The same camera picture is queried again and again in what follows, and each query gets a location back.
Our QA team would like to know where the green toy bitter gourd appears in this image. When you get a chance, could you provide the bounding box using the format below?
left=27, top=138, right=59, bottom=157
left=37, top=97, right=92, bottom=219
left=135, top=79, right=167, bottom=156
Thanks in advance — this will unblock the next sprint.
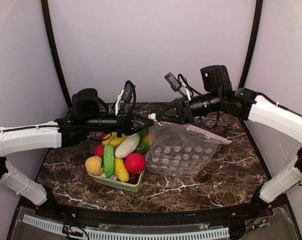
left=103, top=144, right=115, bottom=178

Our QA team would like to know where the red toy tomato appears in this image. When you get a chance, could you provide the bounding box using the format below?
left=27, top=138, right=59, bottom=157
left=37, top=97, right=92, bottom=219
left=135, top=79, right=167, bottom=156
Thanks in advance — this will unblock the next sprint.
left=94, top=144, right=104, bottom=158

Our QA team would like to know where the dark red toy fruit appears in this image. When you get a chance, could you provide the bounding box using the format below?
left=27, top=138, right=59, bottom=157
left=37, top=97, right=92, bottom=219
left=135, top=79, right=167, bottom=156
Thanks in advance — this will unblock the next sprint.
left=128, top=174, right=140, bottom=185

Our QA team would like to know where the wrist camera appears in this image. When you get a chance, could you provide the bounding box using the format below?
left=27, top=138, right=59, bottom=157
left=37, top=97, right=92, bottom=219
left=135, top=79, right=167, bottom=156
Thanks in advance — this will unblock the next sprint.
left=114, top=80, right=136, bottom=115
left=164, top=72, right=204, bottom=101

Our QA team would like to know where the black front rail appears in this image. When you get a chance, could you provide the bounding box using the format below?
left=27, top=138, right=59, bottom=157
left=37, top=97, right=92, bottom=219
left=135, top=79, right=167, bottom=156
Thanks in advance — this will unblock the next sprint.
left=36, top=204, right=271, bottom=226

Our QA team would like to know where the yellow toy corn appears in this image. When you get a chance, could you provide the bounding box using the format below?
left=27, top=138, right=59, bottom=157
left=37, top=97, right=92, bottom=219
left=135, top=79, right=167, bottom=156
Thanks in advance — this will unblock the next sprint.
left=115, top=158, right=129, bottom=183

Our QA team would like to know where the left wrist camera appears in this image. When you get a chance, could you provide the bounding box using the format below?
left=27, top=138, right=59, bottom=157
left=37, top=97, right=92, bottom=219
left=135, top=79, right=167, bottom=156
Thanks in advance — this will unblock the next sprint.
left=114, top=80, right=136, bottom=115

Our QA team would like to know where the clear dotted zip bag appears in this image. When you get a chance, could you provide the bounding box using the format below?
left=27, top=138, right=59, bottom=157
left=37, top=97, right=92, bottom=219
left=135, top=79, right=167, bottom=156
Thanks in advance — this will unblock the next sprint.
left=146, top=121, right=231, bottom=178

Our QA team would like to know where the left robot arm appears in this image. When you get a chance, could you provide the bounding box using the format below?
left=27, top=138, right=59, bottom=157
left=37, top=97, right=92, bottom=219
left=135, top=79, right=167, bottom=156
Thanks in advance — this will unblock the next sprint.
left=0, top=113, right=154, bottom=206

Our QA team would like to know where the pale green plastic basket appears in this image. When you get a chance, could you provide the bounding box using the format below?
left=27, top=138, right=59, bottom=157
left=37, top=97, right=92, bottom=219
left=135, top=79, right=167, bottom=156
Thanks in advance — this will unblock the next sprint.
left=85, top=145, right=146, bottom=193

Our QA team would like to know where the white toy garlic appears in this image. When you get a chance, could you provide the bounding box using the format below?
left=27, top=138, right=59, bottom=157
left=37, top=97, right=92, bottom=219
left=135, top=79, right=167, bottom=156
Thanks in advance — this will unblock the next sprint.
left=100, top=173, right=118, bottom=181

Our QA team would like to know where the red toy apple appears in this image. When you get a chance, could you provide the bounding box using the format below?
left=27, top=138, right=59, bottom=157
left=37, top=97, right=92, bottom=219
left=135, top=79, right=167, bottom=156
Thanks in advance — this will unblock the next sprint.
left=125, top=153, right=146, bottom=174

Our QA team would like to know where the tan toy potato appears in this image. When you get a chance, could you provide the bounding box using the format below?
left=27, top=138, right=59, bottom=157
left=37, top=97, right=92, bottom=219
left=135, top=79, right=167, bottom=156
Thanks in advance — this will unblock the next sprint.
left=85, top=156, right=104, bottom=176

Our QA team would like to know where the orange green toy mango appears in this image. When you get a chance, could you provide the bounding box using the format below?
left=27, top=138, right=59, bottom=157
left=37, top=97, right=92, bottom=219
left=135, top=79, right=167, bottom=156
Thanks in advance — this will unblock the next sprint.
left=142, top=132, right=156, bottom=148

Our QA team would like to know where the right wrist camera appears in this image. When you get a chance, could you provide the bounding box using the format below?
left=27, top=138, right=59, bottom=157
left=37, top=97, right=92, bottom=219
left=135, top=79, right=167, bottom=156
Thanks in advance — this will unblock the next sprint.
left=164, top=72, right=204, bottom=101

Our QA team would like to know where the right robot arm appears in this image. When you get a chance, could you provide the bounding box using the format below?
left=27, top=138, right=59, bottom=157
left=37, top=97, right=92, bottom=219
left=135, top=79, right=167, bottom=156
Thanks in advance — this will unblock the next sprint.
left=155, top=87, right=302, bottom=203

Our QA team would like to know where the yellow toy mango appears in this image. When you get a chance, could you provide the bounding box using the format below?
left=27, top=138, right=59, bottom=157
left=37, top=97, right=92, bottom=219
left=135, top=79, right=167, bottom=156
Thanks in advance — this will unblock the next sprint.
left=101, top=132, right=128, bottom=147

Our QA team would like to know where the white slotted cable duct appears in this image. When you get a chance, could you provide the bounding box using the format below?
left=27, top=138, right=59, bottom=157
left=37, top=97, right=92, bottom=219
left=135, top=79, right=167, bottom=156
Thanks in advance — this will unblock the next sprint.
left=23, top=214, right=230, bottom=240

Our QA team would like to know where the white toy bitter gourd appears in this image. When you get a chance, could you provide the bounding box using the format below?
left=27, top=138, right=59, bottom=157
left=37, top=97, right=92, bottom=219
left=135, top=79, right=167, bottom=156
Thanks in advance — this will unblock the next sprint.
left=115, top=133, right=140, bottom=159

